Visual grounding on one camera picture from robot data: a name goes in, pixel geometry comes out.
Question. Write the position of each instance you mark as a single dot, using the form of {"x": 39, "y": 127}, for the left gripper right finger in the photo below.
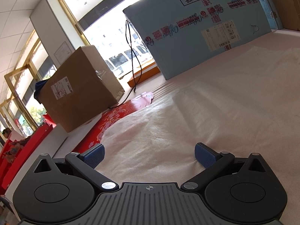
{"x": 215, "y": 164}

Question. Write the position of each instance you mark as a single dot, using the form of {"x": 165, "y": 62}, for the orange flat box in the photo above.
{"x": 143, "y": 74}

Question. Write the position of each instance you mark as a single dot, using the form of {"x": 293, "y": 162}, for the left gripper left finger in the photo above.
{"x": 85, "y": 163}

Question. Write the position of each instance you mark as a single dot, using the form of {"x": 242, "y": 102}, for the large light blue carton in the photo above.
{"x": 181, "y": 34}

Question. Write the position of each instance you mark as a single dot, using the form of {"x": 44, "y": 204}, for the closed brown cardboard box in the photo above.
{"x": 80, "y": 89}

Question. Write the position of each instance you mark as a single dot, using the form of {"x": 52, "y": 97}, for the red gift boxes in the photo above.
{"x": 18, "y": 149}

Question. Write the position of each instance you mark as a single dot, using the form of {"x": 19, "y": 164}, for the open brown cardboard box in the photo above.
{"x": 289, "y": 13}

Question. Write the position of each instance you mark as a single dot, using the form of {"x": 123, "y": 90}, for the red paper-cut decoration sheet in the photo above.
{"x": 95, "y": 135}

